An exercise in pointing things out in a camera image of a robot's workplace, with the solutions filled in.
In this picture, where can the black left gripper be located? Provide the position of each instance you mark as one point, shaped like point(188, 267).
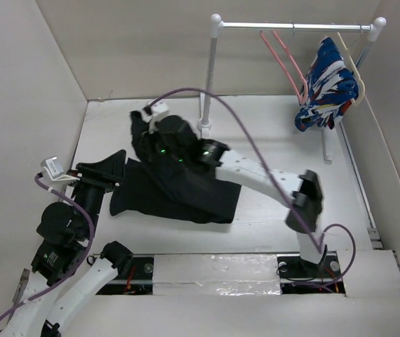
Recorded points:
point(107, 173)

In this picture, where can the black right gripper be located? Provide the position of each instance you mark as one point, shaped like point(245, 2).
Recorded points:
point(146, 147)

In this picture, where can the black trousers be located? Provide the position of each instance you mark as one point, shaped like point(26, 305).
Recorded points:
point(175, 187)

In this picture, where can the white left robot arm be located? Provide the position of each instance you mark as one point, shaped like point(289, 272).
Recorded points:
point(67, 228)

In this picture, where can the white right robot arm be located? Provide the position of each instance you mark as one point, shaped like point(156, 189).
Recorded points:
point(300, 194)

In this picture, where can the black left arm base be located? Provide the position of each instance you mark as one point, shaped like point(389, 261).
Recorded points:
point(138, 281)

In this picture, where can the cream plastic hanger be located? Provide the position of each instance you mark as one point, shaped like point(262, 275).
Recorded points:
point(350, 64)

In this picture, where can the white metal clothes rack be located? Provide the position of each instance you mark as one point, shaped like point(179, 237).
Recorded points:
point(268, 58)

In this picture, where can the blue patterned garment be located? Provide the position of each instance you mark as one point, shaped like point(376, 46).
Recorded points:
point(332, 88)

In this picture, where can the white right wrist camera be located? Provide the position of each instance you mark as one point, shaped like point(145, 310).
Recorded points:
point(156, 113)

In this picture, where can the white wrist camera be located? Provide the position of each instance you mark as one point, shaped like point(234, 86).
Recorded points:
point(156, 113)
point(53, 171)

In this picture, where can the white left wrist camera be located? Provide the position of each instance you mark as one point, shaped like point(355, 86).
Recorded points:
point(53, 171)

